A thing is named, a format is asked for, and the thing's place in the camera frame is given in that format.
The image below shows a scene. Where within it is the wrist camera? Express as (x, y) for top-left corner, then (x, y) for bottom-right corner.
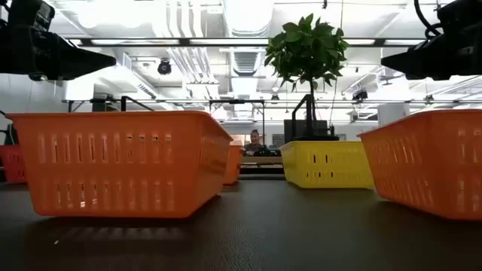
(436, 0), (482, 29)
(6, 0), (56, 33)

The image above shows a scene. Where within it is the orange plastic basket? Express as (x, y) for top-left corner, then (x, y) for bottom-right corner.
(5, 109), (234, 219)
(356, 108), (482, 222)
(221, 139), (245, 186)

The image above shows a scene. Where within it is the black metal table frame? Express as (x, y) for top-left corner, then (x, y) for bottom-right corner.
(239, 165), (285, 181)

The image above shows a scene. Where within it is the grey background gantry rail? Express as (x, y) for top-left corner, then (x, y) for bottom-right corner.
(61, 98), (482, 108)

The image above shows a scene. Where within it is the person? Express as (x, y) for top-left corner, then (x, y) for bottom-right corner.
(243, 129), (282, 157)

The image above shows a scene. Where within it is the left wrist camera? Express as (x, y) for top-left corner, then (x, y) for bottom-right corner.
(6, 0), (56, 33)

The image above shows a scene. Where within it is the green leafy plant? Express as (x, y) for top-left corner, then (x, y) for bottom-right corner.
(264, 13), (349, 139)

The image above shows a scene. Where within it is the red plastic basket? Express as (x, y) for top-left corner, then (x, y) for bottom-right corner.
(0, 144), (28, 184)

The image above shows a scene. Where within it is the yellow plastic basket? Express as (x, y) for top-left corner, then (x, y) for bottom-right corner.
(279, 140), (376, 190)

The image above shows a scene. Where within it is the black background monitor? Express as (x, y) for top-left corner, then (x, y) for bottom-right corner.
(283, 119), (330, 142)

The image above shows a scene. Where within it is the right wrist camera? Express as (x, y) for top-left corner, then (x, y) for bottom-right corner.
(436, 0), (482, 29)

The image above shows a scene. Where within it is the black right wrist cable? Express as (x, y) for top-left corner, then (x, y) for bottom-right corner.
(413, 0), (444, 41)

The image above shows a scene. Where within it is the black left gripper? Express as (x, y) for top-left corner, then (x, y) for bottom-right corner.
(0, 32), (118, 82)

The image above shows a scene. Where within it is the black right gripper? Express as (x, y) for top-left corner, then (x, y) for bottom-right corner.
(380, 22), (482, 81)

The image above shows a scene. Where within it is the black hanging light rail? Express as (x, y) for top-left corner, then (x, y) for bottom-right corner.
(69, 36), (427, 48)

